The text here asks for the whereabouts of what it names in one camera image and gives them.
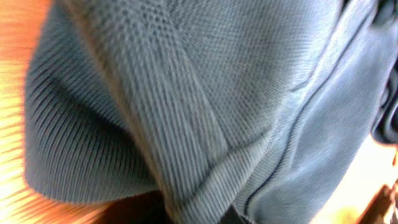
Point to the blue polo shirt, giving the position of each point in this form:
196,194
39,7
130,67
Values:
253,108

